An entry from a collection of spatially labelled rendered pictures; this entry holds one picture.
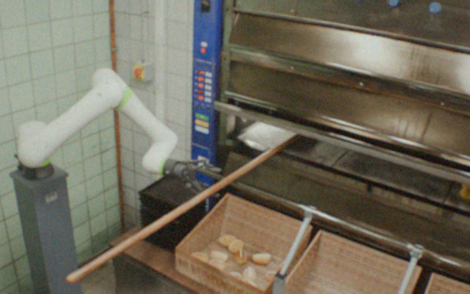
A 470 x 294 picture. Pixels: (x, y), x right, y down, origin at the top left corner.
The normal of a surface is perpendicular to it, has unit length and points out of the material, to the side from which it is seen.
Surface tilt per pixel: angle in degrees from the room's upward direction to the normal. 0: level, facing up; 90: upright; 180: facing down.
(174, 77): 90
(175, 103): 90
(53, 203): 90
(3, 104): 90
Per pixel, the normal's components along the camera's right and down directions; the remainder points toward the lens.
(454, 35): -0.57, 0.31
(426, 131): -0.51, -0.02
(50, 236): 0.78, 0.29
